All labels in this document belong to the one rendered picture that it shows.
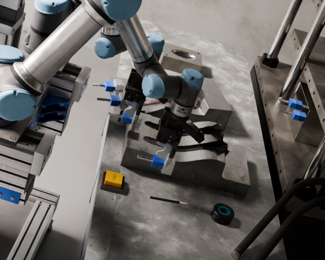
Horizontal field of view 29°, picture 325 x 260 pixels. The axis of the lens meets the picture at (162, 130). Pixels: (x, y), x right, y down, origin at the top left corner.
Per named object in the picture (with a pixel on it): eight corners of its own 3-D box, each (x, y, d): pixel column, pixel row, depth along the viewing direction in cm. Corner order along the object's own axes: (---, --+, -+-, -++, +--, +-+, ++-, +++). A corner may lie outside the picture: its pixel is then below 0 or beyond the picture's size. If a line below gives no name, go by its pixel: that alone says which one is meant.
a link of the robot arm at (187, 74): (177, 66, 201) (199, 67, 205) (166, 94, 207) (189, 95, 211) (187, 79, 196) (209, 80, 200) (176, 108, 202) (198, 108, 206)
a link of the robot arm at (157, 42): (151, 29, 230) (170, 39, 228) (143, 54, 236) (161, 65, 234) (140, 33, 224) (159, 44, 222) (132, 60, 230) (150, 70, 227)
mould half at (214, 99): (117, 121, 258) (124, 99, 252) (105, 86, 278) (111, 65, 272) (224, 130, 277) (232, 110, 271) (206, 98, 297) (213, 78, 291)
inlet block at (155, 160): (134, 166, 219) (139, 154, 216) (135, 158, 223) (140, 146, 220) (170, 175, 221) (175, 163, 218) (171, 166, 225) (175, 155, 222)
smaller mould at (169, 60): (159, 67, 308) (163, 55, 304) (160, 53, 320) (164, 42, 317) (197, 78, 311) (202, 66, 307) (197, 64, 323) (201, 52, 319)
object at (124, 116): (106, 122, 244) (109, 111, 241) (107, 115, 248) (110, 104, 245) (138, 130, 245) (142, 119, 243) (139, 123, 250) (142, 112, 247)
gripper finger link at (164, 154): (151, 163, 217) (159, 139, 215) (168, 167, 218) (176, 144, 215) (152, 166, 215) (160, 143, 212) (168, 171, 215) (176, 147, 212)
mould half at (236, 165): (119, 165, 234) (129, 136, 227) (125, 127, 256) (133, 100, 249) (245, 197, 241) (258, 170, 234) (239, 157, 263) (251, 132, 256)
